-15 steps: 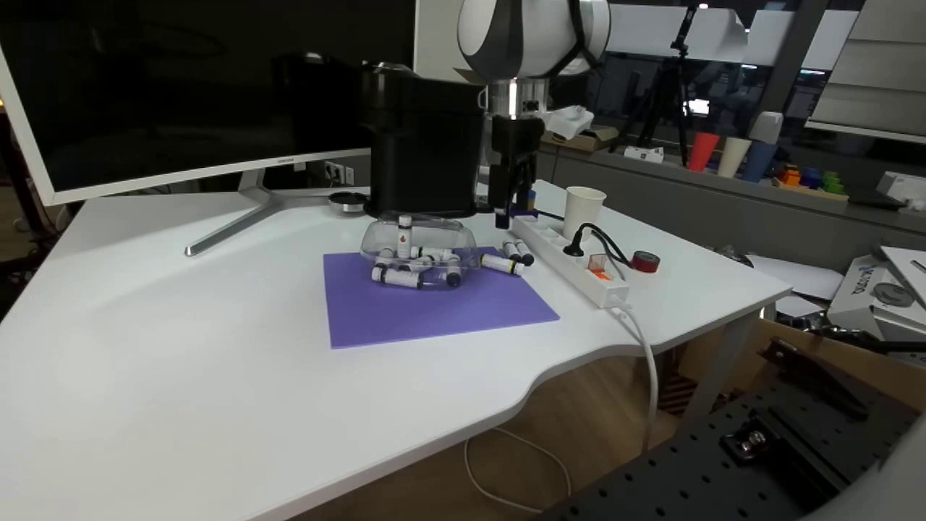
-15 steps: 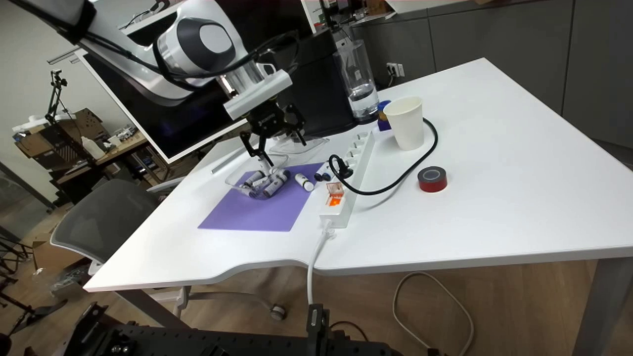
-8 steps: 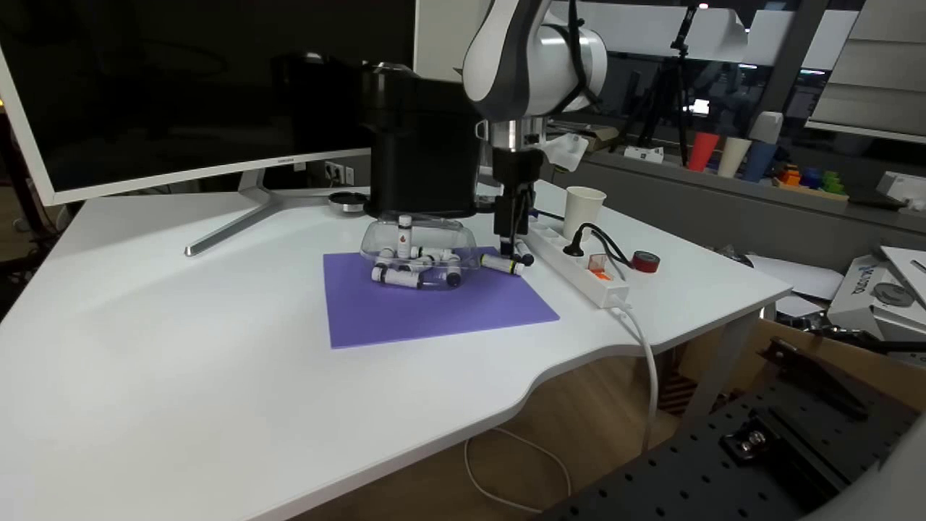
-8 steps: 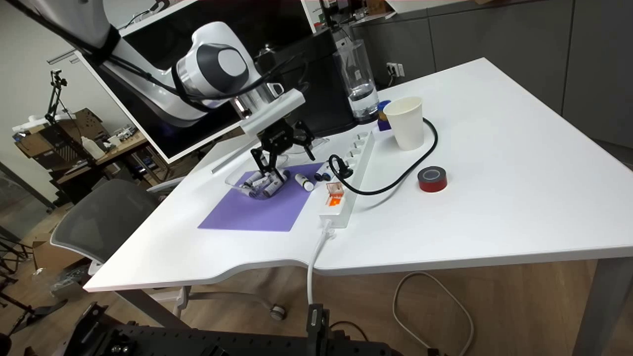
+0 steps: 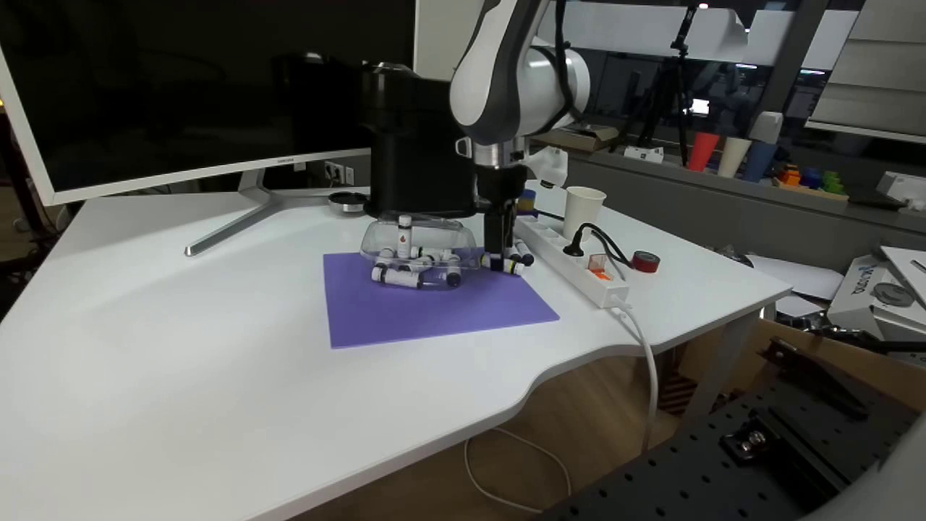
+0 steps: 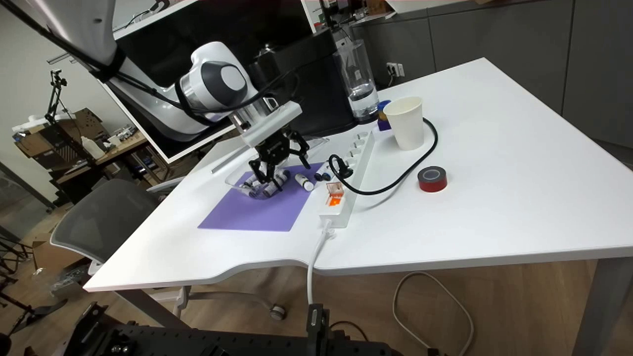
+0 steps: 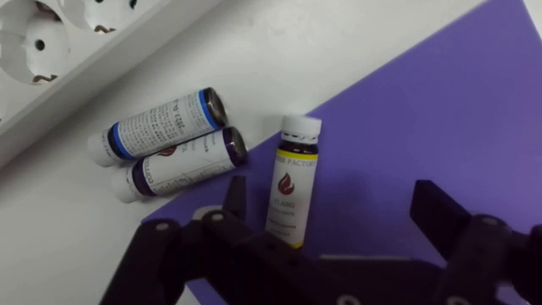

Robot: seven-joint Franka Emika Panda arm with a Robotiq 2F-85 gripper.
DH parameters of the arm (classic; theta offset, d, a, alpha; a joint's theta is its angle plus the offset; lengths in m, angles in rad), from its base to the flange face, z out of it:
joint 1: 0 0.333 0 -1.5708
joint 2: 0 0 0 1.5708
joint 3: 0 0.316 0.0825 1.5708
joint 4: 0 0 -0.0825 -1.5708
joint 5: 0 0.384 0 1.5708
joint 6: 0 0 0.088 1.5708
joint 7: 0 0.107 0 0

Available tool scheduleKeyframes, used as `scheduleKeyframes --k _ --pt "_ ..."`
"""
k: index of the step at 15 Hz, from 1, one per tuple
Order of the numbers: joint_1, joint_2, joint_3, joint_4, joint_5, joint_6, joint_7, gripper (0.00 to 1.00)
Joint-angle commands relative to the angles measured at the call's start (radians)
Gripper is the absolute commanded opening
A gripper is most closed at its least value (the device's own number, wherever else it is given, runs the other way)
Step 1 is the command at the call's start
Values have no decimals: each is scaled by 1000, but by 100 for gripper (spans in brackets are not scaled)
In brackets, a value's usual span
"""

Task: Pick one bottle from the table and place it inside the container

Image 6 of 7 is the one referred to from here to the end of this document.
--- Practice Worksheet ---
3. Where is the grey wrist camera bar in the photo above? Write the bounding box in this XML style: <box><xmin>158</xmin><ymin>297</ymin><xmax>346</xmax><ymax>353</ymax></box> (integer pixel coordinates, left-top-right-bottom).
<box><xmin>239</xmin><ymin>102</ymin><xmax>304</xmax><ymax>151</ymax></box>

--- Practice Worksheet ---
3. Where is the white power strip cord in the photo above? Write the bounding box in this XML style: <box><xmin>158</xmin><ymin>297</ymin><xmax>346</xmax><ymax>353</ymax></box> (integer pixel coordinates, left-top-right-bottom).
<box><xmin>302</xmin><ymin>226</ymin><xmax>332</xmax><ymax>313</ymax></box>

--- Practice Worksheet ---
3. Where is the cluttered wooden desk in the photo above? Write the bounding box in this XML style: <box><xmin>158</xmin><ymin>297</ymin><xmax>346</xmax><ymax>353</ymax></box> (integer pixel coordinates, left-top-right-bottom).
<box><xmin>12</xmin><ymin>107</ymin><xmax>150</xmax><ymax>191</ymax></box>

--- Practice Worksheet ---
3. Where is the small blue object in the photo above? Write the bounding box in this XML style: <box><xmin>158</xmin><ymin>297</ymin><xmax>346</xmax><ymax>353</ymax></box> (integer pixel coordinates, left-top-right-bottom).
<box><xmin>376</xmin><ymin>100</ymin><xmax>393</xmax><ymax>133</ymax></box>

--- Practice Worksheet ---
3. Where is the black tripod stand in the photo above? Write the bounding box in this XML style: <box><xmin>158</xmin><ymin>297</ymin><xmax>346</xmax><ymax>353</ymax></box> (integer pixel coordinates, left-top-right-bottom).
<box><xmin>43</xmin><ymin>68</ymin><xmax>71</xmax><ymax>125</ymax></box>

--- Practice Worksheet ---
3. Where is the black power cable with plug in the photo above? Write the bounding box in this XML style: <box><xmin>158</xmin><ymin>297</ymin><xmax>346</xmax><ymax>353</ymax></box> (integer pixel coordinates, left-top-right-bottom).
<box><xmin>326</xmin><ymin>115</ymin><xmax>441</xmax><ymax>198</ymax></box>

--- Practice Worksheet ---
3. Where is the tall clear plastic bottle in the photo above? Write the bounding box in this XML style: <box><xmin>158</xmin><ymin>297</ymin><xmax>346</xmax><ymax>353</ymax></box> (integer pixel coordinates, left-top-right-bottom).
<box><xmin>330</xmin><ymin>22</ymin><xmax>381</xmax><ymax>125</ymax></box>

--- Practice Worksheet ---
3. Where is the grey cabinet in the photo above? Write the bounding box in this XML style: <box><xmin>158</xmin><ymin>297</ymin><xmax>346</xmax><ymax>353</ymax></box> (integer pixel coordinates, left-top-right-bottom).
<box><xmin>362</xmin><ymin>0</ymin><xmax>633</xmax><ymax>149</ymax></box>

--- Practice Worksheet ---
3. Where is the black computer monitor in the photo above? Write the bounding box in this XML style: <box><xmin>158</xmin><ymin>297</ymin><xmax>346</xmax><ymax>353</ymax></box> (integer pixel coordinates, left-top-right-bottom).
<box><xmin>253</xmin><ymin>28</ymin><xmax>362</xmax><ymax>143</ymax></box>

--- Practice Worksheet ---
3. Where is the small white bottle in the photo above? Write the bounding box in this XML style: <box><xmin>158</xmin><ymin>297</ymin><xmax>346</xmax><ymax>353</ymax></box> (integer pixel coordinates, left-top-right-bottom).
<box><xmin>290</xmin><ymin>171</ymin><xmax>318</xmax><ymax>195</ymax></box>

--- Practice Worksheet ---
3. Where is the white floor cable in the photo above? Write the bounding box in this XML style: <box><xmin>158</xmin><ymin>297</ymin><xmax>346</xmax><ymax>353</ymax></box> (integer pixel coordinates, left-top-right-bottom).
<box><xmin>389</xmin><ymin>270</ymin><xmax>476</xmax><ymax>356</ymax></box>

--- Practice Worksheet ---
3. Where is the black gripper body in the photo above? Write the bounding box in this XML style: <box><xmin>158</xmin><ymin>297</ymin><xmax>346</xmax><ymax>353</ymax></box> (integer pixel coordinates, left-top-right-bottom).
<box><xmin>255</xmin><ymin>129</ymin><xmax>302</xmax><ymax>167</ymax></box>

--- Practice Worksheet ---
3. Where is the white power strip orange switch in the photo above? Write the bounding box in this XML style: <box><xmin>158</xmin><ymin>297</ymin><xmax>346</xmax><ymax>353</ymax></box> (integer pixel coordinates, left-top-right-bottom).
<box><xmin>318</xmin><ymin>127</ymin><xmax>380</xmax><ymax>232</ymax></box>

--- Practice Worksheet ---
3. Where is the white paper cup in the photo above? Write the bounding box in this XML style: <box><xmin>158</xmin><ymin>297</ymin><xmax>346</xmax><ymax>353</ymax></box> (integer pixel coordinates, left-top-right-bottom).
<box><xmin>381</xmin><ymin>96</ymin><xmax>427</xmax><ymax>153</ymax></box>

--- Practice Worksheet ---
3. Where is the clear plastic container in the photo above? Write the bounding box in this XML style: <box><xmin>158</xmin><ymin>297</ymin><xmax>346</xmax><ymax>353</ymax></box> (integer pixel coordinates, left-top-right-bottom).
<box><xmin>235</xmin><ymin>171</ymin><xmax>289</xmax><ymax>200</ymax></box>

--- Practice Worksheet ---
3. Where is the grey mesh office chair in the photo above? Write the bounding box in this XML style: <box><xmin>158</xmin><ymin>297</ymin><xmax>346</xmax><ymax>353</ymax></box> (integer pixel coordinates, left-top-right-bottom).
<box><xmin>47</xmin><ymin>177</ymin><xmax>174</xmax><ymax>270</ymax></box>

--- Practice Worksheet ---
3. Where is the white framed monitor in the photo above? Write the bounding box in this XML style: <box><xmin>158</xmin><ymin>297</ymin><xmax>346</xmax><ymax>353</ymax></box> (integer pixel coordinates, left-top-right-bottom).
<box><xmin>105</xmin><ymin>78</ymin><xmax>241</xmax><ymax>167</ymax></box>

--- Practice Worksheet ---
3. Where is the purple mat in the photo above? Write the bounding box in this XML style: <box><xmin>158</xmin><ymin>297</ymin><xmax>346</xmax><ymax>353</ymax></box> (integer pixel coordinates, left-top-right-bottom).
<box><xmin>198</xmin><ymin>161</ymin><xmax>326</xmax><ymax>234</ymax></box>

